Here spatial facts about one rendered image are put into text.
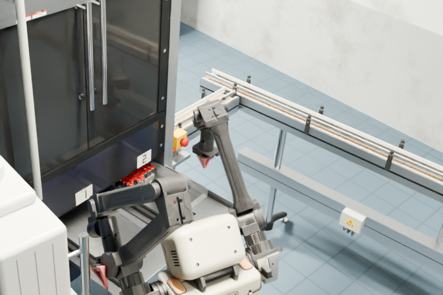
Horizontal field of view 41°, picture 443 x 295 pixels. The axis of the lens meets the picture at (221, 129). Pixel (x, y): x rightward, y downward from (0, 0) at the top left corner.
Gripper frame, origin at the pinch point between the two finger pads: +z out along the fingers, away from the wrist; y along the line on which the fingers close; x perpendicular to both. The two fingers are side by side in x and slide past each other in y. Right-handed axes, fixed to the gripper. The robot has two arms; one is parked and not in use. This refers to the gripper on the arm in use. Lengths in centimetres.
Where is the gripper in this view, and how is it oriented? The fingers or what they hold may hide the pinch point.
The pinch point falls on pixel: (204, 166)
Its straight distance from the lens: 246.9
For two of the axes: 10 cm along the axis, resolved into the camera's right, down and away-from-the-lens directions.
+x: -6.2, 3.9, -6.9
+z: -0.9, 8.3, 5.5
